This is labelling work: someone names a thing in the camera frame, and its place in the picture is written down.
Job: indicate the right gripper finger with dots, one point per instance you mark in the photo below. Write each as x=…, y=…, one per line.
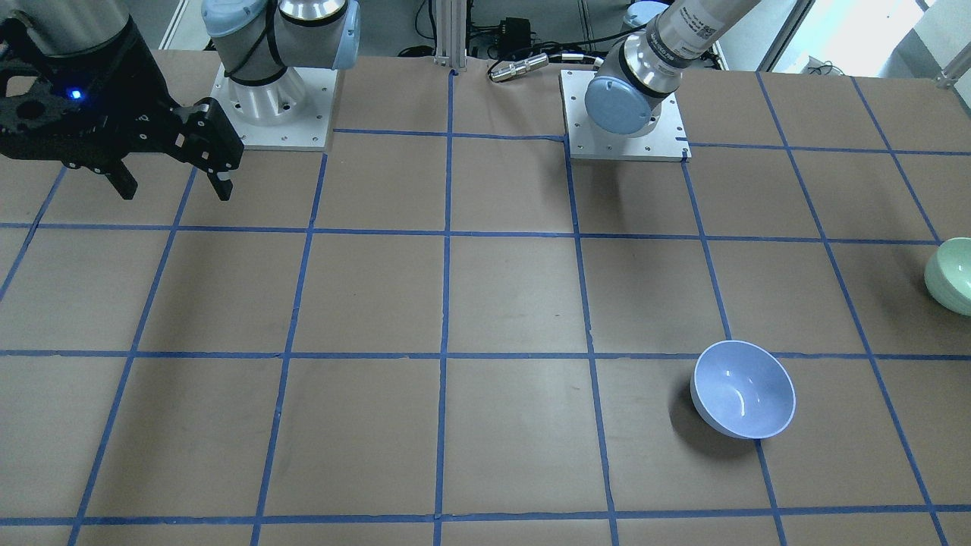
x=221, y=183
x=120, y=177

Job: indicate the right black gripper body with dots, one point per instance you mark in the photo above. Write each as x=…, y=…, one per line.
x=135, y=85

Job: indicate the green ceramic bowl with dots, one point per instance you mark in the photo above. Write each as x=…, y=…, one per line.
x=947, y=275

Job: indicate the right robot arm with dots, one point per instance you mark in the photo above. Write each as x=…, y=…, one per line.
x=257, y=40

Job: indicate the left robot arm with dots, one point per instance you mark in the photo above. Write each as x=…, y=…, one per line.
x=639, y=73

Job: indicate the blue ceramic bowl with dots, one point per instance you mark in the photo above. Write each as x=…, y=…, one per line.
x=742, y=391

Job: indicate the black power brick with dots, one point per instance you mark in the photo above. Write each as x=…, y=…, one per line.
x=514, y=34

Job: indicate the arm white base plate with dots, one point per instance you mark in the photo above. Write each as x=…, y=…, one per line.
x=294, y=113
x=663, y=139

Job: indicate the aluminium frame post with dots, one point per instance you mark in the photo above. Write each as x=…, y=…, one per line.
x=450, y=30

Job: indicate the silver cable connector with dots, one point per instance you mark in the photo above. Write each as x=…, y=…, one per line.
x=518, y=68

